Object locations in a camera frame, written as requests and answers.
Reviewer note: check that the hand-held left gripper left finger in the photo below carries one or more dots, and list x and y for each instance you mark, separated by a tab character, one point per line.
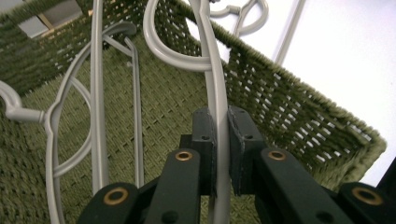
205	149

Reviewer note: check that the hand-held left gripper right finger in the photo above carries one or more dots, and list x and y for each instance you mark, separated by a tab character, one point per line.
244	146

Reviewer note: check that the green woven basket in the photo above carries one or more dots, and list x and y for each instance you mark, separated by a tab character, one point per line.
174	102

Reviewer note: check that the grey plastic clothes hanger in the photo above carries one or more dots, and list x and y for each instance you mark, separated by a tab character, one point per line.
214	87
289	31
98	93
51	124
252	30

